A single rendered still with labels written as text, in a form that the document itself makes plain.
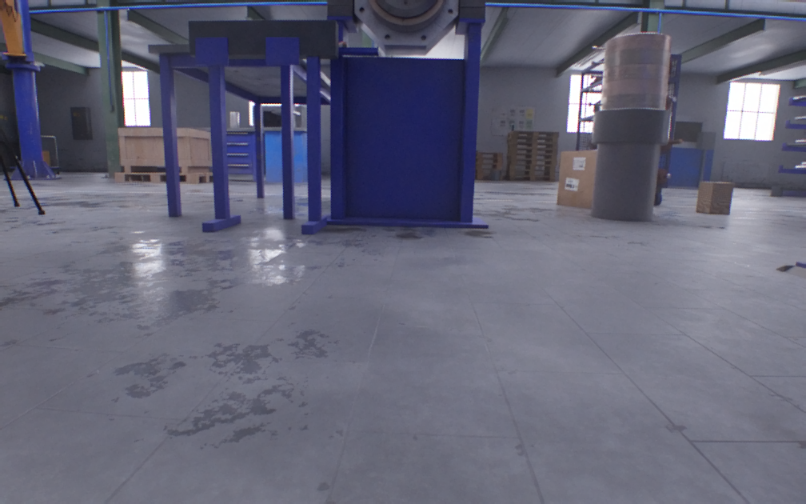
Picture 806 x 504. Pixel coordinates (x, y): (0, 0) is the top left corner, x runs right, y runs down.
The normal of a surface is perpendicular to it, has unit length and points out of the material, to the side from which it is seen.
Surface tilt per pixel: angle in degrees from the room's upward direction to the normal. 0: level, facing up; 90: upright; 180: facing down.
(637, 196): 90
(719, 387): 0
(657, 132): 90
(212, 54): 90
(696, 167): 90
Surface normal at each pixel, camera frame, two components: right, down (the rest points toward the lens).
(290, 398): 0.02, -0.98
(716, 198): -0.05, 0.19
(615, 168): -0.75, 0.11
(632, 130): -0.44, 0.16
